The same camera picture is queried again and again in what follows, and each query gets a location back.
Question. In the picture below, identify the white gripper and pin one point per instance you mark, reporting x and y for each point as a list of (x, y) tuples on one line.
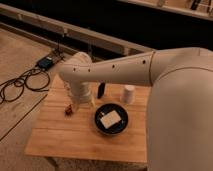
[(80, 93)]

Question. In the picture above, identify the white ceramic cup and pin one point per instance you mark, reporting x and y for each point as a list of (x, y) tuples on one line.
[(127, 95)]

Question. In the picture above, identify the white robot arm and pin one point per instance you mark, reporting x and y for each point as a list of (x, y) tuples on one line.
[(179, 119)]

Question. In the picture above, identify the brown cylindrical object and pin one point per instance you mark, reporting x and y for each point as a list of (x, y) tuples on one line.
[(69, 110)]

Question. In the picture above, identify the white sponge block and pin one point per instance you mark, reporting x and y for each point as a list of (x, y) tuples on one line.
[(110, 119)]

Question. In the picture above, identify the wooden table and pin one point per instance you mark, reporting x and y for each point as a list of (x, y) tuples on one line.
[(76, 136)]

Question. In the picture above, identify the black round plate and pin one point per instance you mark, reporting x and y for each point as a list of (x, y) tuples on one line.
[(116, 128)]

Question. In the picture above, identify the black power adapter box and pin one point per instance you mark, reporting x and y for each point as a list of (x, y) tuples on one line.
[(45, 63)]

